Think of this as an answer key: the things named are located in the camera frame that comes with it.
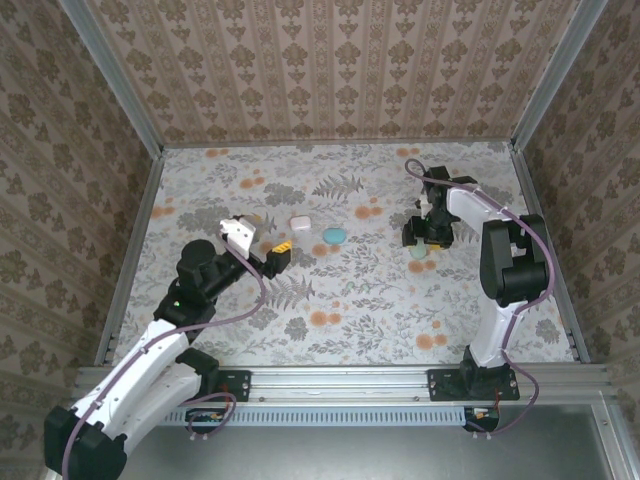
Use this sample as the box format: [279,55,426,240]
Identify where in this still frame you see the floral patterned tablecloth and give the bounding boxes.
[127,142,576,369]

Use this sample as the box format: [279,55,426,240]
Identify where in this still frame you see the grey metal panel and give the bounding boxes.
[44,402,640,480]

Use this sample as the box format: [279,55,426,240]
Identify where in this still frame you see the aluminium table side rail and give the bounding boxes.
[509,147,592,365]
[94,149,166,366]

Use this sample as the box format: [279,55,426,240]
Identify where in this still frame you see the aluminium mounting rail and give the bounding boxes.
[74,364,619,405]

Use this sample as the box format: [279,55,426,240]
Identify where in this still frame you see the black electronics box with wires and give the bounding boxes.
[185,407,227,435]
[462,405,501,434]

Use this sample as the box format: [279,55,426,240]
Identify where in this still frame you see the grey slotted cable duct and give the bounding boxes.
[164,405,496,427]

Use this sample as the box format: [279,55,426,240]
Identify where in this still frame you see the aluminium frame post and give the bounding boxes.
[510,0,610,151]
[58,0,165,159]

